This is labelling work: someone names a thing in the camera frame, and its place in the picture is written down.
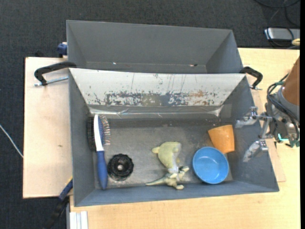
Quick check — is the green toy dinosaur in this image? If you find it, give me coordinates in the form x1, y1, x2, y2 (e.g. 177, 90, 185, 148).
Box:
145, 166, 190, 190

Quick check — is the black round toothed wheel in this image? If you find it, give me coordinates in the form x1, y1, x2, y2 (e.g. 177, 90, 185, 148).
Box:
106, 153, 134, 182

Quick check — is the orange cup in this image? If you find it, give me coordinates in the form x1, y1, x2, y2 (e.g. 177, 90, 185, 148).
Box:
207, 124, 236, 155

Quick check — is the pale wood flat board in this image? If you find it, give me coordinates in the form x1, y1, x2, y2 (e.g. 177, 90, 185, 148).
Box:
22, 57, 73, 199

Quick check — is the blue bowl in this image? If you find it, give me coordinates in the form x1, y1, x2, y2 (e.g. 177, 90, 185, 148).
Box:
192, 146, 230, 185

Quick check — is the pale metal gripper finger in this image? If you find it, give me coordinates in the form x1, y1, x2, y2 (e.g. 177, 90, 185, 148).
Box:
235, 106, 260, 129
243, 139, 269, 163

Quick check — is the blue and white hairbrush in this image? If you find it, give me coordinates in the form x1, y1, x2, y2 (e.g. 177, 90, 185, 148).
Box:
86, 114, 112, 191

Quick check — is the pale green plush toy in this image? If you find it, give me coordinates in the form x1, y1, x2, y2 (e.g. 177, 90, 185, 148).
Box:
152, 141, 183, 174

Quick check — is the grey metal bin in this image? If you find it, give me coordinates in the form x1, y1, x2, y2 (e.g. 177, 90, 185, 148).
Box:
66, 20, 280, 207

